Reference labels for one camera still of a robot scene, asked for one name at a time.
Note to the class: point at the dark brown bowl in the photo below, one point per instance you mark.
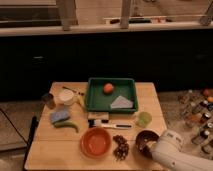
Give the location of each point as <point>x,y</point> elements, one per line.
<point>144,140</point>

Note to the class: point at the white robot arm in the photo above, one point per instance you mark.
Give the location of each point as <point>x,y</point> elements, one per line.
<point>166,151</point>

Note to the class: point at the green plastic tray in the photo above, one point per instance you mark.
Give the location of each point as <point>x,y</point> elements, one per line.
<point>97,101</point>

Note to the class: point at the orange ball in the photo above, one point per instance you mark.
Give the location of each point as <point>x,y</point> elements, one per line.
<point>108,88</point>

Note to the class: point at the grey folded cloth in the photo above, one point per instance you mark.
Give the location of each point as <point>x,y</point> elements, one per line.
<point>121,103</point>

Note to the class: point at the yellow banana toy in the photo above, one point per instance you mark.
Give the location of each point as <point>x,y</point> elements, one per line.
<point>81,101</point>

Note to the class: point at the white round container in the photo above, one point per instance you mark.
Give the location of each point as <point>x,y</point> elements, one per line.
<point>66,97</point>

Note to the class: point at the thin dark pen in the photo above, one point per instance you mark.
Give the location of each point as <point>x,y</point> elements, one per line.
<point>74,90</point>

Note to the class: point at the green plastic cup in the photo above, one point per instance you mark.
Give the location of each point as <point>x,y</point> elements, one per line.
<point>143,119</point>

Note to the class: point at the blue sponge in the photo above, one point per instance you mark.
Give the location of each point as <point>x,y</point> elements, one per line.
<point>59,115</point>

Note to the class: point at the green toy pepper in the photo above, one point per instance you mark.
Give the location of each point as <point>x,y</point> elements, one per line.
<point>63,124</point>

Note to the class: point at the orange bowl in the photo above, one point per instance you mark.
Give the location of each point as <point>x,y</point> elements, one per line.
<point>95,142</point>

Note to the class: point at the wooden folding table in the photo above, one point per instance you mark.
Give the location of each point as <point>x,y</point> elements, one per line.
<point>58,149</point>

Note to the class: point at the brown bead cluster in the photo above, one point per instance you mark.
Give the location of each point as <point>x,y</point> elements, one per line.
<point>122,149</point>

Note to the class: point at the spice bottle rack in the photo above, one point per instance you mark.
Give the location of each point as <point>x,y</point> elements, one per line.
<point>197,122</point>

